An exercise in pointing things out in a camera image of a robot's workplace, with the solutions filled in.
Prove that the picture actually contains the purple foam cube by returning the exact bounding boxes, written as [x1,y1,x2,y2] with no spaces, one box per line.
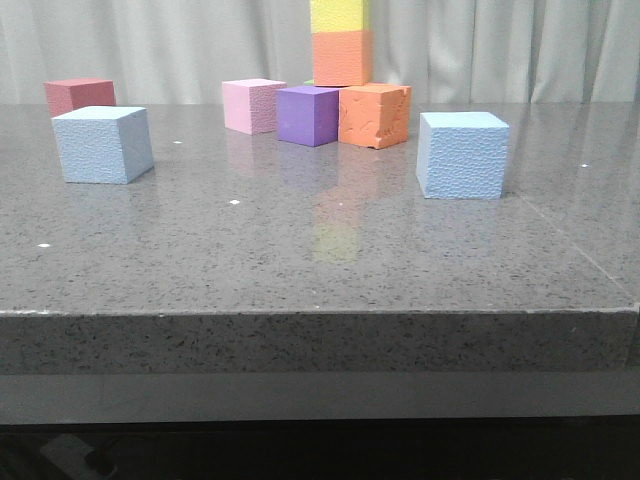
[276,85,340,147]

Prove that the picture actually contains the dented orange foam cube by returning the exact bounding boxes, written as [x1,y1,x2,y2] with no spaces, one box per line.
[338,83,412,149]

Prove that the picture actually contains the light blue foam cube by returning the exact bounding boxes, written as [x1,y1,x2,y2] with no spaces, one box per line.
[416,112,510,199]
[51,106,154,184]

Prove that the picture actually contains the smooth orange foam cube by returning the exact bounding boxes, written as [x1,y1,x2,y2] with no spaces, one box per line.
[312,30,373,87]

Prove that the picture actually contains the pink foam cube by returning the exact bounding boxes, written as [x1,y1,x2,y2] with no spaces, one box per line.
[221,78,288,135]

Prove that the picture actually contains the red foam cube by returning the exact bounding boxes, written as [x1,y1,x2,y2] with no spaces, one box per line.
[44,78,116,117]

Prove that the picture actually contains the yellow foam cube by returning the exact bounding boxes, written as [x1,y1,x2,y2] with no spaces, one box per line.
[310,0,370,33]

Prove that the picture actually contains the grey curtain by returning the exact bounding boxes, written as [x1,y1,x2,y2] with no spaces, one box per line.
[1,1,639,104]

